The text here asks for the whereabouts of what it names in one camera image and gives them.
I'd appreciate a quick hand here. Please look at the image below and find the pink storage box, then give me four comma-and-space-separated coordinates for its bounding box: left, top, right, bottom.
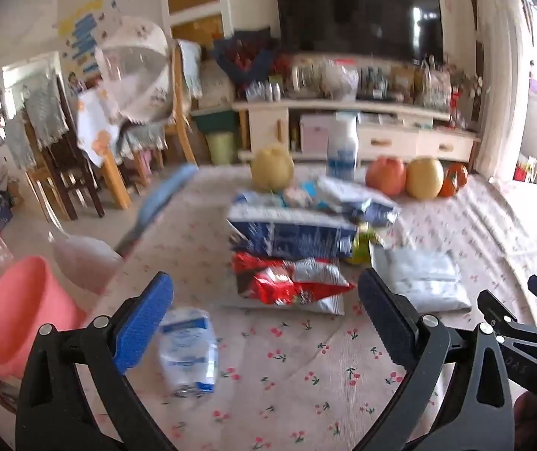
300, 114, 334, 155

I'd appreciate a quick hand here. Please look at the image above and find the red white snack wrapper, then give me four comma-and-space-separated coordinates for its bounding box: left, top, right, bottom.
231, 253, 355, 306

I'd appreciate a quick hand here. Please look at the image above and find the yellow green snack wrapper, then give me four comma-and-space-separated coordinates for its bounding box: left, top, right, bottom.
346, 225, 383, 266

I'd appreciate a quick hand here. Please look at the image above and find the white mesh food cover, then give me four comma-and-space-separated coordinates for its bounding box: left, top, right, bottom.
95, 15, 172, 123

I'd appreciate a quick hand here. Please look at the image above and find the orange tangerine with leaf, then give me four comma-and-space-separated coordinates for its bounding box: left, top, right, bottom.
439, 163, 468, 198

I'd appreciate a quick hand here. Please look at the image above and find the dark wooden chair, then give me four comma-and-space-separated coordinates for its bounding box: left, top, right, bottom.
22, 71, 105, 221

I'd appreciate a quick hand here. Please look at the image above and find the blue cushion edge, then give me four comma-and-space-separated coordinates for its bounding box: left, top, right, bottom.
115, 163, 199, 257

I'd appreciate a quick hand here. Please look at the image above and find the white yogurt bottle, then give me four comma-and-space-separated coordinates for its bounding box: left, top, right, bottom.
327, 112, 359, 181

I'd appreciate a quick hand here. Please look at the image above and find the yellow pear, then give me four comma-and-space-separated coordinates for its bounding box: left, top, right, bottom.
250, 145, 295, 192
406, 157, 445, 201

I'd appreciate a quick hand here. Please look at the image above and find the wooden dining chair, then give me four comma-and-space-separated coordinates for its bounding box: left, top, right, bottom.
163, 39, 203, 165

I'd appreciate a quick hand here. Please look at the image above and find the cherry print tablecloth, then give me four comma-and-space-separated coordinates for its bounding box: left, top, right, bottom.
74, 163, 537, 451

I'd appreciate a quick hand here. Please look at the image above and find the black flat television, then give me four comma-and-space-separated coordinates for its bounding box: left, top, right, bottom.
277, 0, 443, 63

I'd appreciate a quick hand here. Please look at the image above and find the white tv cabinet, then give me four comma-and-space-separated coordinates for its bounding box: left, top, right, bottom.
233, 99, 477, 164

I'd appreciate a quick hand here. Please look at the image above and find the red apple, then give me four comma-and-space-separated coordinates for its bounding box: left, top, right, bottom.
365, 157, 406, 197

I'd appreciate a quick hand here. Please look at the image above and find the crushed blue silver carton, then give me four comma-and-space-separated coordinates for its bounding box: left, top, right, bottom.
315, 176, 400, 227

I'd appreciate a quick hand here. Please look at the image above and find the grey white snack pouch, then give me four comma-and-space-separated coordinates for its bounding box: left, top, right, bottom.
371, 247, 471, 313

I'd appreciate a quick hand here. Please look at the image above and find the dining table with cloth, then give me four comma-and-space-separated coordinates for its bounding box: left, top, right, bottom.
74, 85, 171, 212

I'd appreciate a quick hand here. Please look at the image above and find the pink plastic trash bucket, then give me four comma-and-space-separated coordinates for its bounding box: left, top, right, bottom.
0, 256, 86, 380

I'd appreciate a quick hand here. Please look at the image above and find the dark flower bouquet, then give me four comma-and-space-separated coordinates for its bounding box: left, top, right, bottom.
212, 27, 278, 86

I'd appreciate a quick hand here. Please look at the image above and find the yellow pear left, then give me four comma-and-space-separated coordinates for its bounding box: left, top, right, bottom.
250, 145, 295, 192

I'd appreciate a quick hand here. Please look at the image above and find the yellow pear right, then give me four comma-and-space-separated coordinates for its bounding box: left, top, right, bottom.
406, 157, 445, 201

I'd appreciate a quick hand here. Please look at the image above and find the green waste bin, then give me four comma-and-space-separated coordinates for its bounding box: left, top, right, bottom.
206, 132, 236, 166

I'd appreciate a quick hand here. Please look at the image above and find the grey round stool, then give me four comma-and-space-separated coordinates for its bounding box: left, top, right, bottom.
50, 235, 124, 294

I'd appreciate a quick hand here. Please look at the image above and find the blue white milk carton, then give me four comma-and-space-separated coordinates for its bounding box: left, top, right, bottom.
227, 204, 357, 261

